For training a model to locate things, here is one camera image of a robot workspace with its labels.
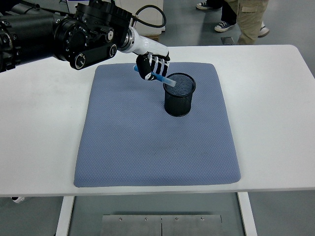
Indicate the blue-grey textured mat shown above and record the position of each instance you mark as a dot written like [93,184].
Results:
[147,147]

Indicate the grey floor plate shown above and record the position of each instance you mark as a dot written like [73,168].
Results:
[227,40]

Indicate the grey metal plate with screws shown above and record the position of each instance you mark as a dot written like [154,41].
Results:
[131,226]
[192,226]

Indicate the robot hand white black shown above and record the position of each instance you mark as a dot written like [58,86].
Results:
[152,48]

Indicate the cardboard box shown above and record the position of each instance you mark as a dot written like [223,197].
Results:
[153,37]

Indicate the white table leg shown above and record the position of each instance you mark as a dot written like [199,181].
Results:
[247,216]
[64,216]

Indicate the person in beige trousers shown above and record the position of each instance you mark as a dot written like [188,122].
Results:
[248,22]

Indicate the person in blue sneakers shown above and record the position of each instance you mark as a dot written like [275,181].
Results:
[227,12]

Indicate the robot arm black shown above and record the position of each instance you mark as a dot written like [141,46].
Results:
[49,34]

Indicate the blue marker clear cap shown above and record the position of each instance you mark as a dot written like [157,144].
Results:
[163,79]

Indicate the white cabinet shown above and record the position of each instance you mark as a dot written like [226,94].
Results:
[150,17]

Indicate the small white device under table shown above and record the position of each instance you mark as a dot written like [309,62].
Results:
[18,199]

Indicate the black mesh pen holder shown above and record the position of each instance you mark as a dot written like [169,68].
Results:
[178,105]

